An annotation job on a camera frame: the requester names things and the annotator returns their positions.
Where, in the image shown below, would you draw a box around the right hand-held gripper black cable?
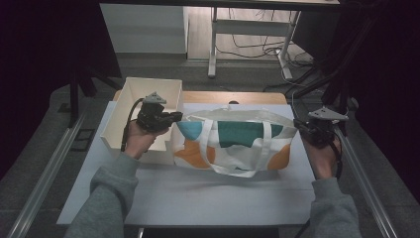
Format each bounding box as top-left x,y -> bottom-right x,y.
331,140 -> 345,179

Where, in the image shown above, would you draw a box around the person's left hand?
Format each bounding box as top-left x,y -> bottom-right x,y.
123,120 -> 169,161

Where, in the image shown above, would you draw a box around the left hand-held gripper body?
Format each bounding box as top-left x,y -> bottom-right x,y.
136,91 -> 174,133

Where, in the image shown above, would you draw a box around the black metal stand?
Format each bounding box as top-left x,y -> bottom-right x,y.
67,63 -> 123,128
290,19 -> 375,137

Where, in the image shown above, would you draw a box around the person's right hand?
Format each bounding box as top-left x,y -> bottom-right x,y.
301,137 -> 343,181

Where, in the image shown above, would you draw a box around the white power strip cable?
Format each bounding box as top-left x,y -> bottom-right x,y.
280,65 -> 313,120

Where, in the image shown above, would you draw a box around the black floor cable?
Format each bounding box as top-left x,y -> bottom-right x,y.
216,8 -> 315,68

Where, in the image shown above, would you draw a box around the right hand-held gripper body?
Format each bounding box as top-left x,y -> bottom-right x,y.
300,106 -> 350,149

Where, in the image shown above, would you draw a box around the white desk frame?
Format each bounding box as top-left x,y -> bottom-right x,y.
207,6 -> 302,80

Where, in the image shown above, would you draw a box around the white table mat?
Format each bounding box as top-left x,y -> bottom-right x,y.
56,101 -> 330,227

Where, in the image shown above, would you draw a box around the black floor plate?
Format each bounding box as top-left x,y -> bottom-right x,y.
70,128 -> 97,153

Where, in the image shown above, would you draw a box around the aluminium rail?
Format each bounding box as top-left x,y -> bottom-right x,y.
325,105 -> 400,238
6,112 -> 87,238

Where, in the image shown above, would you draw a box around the white storage box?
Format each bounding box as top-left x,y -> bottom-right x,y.
100,76 -> 183,166

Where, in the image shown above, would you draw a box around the white cabinet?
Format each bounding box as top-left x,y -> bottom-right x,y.
99,3 -> 190,55

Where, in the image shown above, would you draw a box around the white tote bag coloured patches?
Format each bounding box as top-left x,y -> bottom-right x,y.
171,104 -> 298,179

